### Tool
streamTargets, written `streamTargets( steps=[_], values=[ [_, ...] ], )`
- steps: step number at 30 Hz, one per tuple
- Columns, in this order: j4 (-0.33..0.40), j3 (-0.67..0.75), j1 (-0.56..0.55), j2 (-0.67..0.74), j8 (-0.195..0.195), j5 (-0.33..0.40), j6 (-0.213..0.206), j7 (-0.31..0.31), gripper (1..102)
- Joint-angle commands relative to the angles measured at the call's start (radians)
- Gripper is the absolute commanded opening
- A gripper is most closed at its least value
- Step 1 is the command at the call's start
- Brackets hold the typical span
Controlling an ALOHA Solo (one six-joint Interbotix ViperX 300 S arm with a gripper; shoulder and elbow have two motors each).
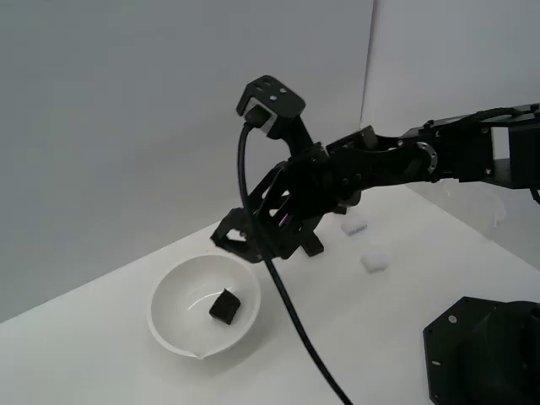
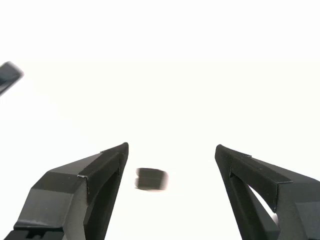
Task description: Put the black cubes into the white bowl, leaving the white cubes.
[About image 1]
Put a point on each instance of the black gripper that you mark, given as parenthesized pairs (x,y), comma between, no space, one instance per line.
(308,185)

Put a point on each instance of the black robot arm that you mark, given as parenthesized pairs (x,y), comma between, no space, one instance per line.
(464,152)

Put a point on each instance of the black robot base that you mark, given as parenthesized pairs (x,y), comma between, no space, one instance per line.
(476,358)

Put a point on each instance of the white ceramic bowl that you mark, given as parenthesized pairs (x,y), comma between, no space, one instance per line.
(181,320)

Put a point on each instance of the white foam cube blue print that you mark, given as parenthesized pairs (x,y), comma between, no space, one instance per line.
(354,225)

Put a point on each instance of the plain white foam cube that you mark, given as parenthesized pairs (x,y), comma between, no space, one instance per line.
(374,260)

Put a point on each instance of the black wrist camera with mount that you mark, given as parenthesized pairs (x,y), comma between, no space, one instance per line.
(278,99)

